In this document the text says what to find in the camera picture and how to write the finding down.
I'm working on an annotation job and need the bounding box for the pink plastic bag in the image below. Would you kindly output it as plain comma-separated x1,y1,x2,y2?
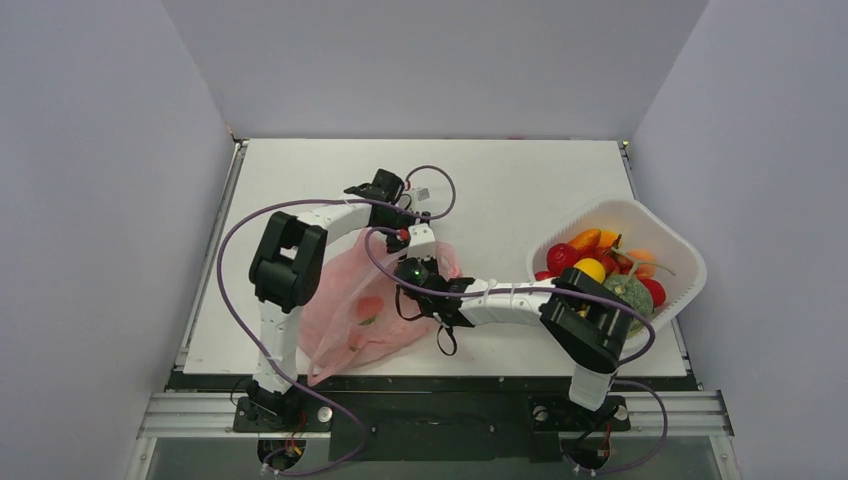
298,231,437,386

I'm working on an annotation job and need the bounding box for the orange fake mango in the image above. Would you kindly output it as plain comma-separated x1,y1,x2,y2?
567,228,602,256

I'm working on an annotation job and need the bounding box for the yellow fake fruit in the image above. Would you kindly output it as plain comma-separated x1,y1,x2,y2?
574,257,607,284

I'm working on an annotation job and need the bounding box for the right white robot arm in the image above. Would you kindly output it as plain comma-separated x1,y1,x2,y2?
394,258,634,427

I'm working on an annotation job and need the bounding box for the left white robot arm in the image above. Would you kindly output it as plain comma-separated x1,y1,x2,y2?
246,169,434,430

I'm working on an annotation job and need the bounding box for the fake fruit with green leaf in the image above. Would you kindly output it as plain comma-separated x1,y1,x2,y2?
355,296,385,326

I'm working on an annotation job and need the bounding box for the red fake tomato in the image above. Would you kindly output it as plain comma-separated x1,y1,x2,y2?
546,243,581,276

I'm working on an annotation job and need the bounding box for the yellow fake bell pepper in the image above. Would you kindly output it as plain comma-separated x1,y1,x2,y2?
597,230,622,250

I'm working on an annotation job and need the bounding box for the red fake cherry bunch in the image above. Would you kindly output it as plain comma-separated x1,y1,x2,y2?
589,235,635,277

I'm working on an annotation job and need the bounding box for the green fake melon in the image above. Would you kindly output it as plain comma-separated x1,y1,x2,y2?
602,274,654,320

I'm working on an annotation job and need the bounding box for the orange fake fruit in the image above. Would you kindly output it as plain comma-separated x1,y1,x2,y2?
627,249,657,279

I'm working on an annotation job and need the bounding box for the red fake fruit right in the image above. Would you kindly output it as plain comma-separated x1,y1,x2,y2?
640,278,667,309

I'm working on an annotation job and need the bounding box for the white plastic basket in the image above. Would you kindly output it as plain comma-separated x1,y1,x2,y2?
525,196,707,331

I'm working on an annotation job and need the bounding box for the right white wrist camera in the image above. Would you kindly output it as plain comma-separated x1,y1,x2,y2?
407,223,437,261

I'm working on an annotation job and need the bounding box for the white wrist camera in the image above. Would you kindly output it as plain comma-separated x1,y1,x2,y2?
402,187,431,210
407,223,437,261

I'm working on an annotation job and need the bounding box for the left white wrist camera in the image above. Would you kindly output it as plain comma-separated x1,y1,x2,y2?
402,187,431,210

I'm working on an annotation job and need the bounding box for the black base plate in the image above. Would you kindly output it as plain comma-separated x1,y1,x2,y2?
142,374,698,469

